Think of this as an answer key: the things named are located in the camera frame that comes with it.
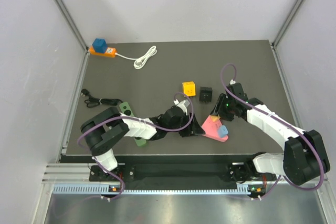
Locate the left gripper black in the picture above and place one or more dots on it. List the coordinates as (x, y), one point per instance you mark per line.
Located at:
(193, 128)

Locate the black plug adapter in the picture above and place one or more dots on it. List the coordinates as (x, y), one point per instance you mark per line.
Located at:
(205, 94)

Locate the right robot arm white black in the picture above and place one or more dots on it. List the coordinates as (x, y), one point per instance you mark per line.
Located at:
(304, 155)

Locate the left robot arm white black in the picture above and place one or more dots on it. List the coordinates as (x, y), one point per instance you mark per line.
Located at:
(106, 129)

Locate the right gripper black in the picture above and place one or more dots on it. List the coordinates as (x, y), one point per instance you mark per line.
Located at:
(221, 97)

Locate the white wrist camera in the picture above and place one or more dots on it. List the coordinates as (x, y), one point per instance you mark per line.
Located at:
(232, 82)
(183, 105)

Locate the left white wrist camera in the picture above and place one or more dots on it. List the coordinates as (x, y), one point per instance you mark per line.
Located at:
(183, 105)

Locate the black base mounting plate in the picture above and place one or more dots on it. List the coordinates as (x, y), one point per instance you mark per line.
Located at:
(187, 172)

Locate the light blue plug adapter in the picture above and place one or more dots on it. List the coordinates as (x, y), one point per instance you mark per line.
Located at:
(222, 131)

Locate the small yellow plug adapter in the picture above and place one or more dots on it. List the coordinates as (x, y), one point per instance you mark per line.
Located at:
(215, 118)

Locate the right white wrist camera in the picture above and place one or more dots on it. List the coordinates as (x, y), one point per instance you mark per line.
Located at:
(232, 82)

